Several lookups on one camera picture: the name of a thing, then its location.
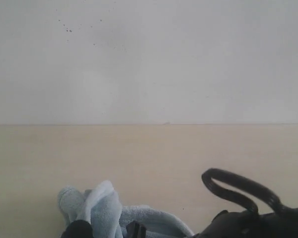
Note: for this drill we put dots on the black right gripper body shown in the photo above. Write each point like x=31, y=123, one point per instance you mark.
x=245, y=225

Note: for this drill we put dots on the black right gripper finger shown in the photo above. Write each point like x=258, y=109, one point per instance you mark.
x=136, y=230
x=78, y=229

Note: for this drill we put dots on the light blue fluffy towel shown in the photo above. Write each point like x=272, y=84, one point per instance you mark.
x=102, y=208

